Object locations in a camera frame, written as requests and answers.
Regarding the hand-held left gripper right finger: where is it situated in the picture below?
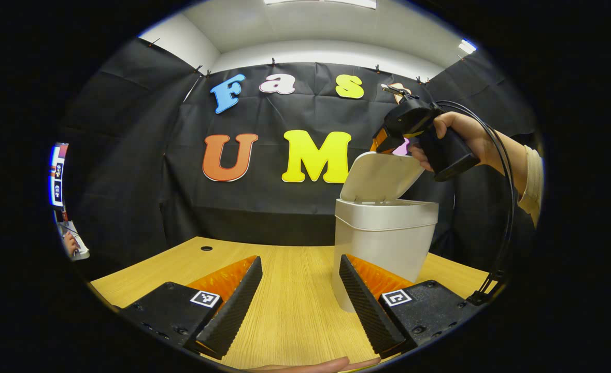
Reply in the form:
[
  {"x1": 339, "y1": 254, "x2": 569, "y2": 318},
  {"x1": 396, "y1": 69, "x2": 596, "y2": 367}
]
[{"x1": 339, "y1": 253, "x2": 485, "y2": 359}]

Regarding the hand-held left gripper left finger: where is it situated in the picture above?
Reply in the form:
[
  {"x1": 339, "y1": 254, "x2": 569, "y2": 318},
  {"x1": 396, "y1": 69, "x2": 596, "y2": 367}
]
[{"x1": 120, "y1": 255, "x2": 263, "y2": 361}]

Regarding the white desktop garbage bin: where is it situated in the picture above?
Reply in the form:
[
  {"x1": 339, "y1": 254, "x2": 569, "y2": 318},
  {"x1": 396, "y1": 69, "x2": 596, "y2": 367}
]
[{"x1": 331, "y1": 152, "x2": 439, "y2": 313}]

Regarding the wooden desktop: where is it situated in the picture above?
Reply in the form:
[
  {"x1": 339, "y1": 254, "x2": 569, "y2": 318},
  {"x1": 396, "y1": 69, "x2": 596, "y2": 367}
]
[{"x1": 90, "y1": 237, "x2": 498, "y2": 371}]

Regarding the black backdrop cloth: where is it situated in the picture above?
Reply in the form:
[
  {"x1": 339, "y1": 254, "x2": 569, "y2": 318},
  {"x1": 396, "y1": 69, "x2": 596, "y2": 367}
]
[{"x1": 51, "y1": 36, "x2": 544, "y2": 280}]

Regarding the long ceiling light panel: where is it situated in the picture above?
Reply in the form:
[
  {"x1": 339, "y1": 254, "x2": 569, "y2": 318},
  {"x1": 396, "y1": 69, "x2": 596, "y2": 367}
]
[{"x1": 264, "y1": 0, "x2": 377, "y2": 10}]

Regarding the white paper sheet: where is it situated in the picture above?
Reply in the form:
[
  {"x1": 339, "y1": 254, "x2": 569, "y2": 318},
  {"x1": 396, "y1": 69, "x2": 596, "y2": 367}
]
[{"x1": 56, "y1": 222, "x2": 91, "y2": 261}]

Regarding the computer monitor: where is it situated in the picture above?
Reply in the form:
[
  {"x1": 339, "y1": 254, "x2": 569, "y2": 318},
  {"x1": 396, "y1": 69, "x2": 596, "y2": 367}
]
[{"x1": 49, "y1": 143, "x2": 70, "y2": 208}]

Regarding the black cable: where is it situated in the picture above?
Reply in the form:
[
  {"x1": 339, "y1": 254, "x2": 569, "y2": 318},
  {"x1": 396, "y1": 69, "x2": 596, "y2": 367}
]
[{"x1": 435, "y1": 100, "x2": 517, "y2": 306}]

